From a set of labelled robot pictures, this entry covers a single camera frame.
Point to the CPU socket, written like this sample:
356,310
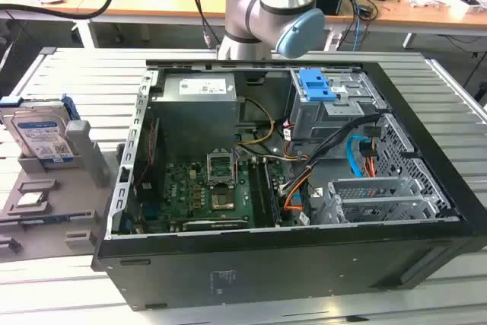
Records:
223,198

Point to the black open PC case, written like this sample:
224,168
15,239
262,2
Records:
266,264

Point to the blue plastic drive latch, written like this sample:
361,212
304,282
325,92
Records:
314,85

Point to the grey parts rack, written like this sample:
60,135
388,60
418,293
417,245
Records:
61,203

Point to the grey power supply unit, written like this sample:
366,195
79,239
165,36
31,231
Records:
198,119

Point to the hard disk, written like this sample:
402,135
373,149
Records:
38,131

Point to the metal disk bay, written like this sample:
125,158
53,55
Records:
373,199

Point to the silver CPU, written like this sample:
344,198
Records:
32,200

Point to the grey metal drive cage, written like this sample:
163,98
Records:
316,123

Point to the green motherboard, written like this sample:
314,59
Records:
190,195

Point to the black graphics card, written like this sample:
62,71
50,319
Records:
217,225

